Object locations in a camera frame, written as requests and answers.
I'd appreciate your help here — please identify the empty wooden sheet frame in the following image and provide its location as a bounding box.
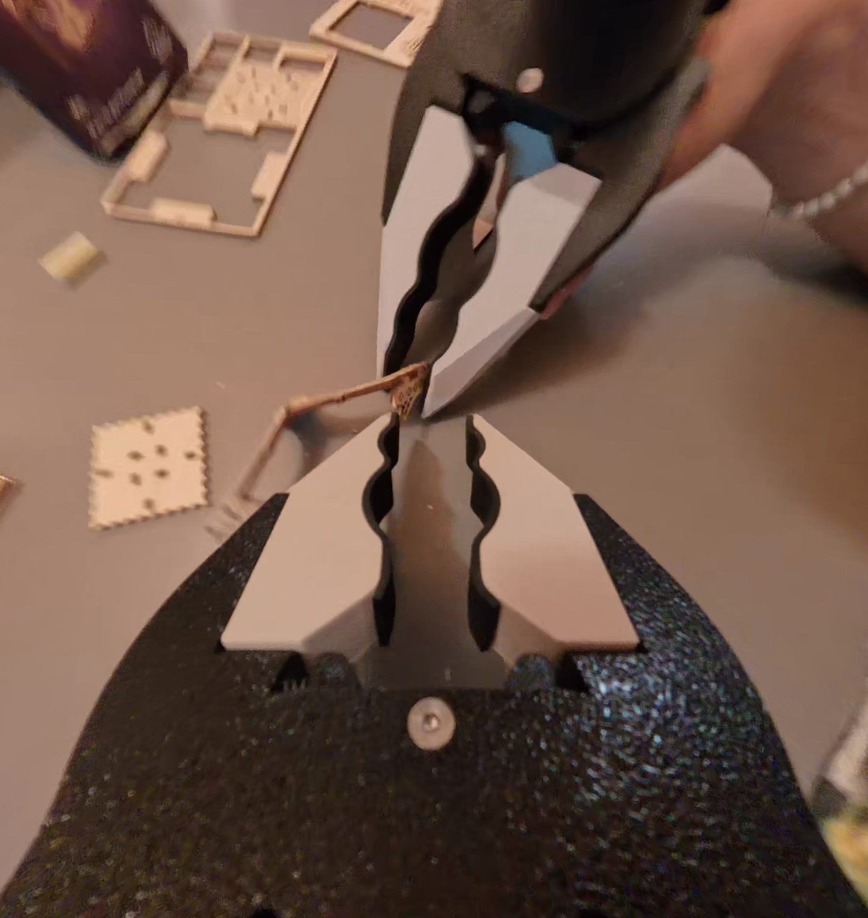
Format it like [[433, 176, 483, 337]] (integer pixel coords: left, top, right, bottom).
[[307, 0, 444, 70]]

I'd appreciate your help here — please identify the silver chain bracelet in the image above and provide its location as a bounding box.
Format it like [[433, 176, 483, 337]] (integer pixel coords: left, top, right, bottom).
[[766, 140, 868, 225]]

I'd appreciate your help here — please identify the grey desk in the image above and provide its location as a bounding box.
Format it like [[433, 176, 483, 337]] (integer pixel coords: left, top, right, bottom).
[[0, 0, 868, 811]]

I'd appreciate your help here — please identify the person's printed clothing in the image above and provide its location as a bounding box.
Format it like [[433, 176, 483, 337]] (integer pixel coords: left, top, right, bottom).
[[813, 551, 868, 918]]

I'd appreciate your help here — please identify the person's right hand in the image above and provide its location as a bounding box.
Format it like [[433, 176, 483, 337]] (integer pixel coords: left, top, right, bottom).
[[660, 0, 868, 212]]

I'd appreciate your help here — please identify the wooden sheet frame with lattice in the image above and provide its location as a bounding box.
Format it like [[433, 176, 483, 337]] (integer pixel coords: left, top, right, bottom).
[[99, 31, 339, 239]]

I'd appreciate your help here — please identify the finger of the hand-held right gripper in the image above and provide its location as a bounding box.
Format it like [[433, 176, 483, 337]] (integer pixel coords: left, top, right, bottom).
[[375, 105, 496, 377], [420, 164, 606, 420]]

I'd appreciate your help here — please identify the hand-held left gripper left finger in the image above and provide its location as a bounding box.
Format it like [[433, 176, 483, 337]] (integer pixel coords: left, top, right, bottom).
[[220, 413, 402, 664]]

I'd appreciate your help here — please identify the person's right forearm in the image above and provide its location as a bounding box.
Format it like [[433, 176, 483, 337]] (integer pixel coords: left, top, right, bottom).
[[771, 154, 868, 291]]

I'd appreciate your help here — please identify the square wooden platform piece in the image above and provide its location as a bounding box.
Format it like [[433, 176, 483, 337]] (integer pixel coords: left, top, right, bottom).
[[88, 405, 213, 532]]

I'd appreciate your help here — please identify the purple tower package card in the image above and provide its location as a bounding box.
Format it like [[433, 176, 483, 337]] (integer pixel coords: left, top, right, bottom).
[[0, 0, 191, 160]]

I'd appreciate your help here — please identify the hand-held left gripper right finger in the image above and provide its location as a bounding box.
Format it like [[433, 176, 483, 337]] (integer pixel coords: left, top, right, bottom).
[[464, 413, 640, 659]]

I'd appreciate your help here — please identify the small wooden block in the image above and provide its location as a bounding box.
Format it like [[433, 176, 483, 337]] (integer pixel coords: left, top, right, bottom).
[[38, 230, 105, 282]]

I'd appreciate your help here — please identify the wooden tower base model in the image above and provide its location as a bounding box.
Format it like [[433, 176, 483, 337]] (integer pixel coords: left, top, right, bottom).
[[208, 361, 433, 535]]

